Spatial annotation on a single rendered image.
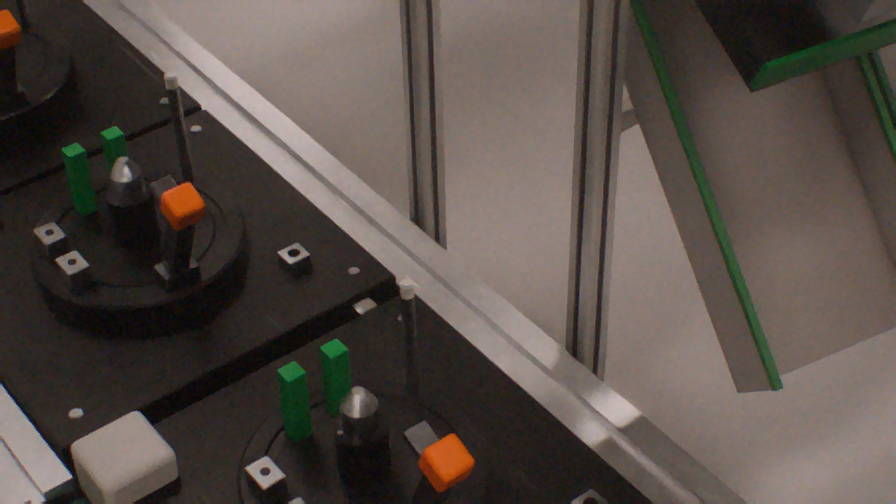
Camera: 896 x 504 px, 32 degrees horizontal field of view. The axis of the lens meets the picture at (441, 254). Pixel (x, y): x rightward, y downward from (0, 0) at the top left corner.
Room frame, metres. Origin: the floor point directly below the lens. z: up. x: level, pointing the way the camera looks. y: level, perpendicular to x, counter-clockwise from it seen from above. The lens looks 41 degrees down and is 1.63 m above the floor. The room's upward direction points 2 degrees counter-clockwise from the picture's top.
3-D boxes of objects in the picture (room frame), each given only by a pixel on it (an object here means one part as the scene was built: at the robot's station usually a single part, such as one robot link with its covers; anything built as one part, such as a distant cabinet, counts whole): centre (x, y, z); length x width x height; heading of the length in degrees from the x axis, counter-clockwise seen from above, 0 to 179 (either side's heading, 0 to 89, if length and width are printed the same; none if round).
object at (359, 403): (0.56, 0.05, 1.04); 0.02 x 0.02 x 0.03
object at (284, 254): (0.76, 0.10, 0.98); 0.02 x 0.02 x 0.01; 36
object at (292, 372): (0.59, 0.08, 1.01); 0.01 x 0.01 x 0.05; 36
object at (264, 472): (0.55, 0.10, 1.00); 0.02 x 0.01 x 0.02; 36
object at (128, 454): (0.58, 0.18, 0.97); 0.05 x 0.05 x 0.04; 36
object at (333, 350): (0.61, 0.06, 1.01); 0.01 x 0.01 x 0.05; 36
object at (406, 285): (0.62, 0.02, 1.03); 0.01 x 0.01 x 0.08
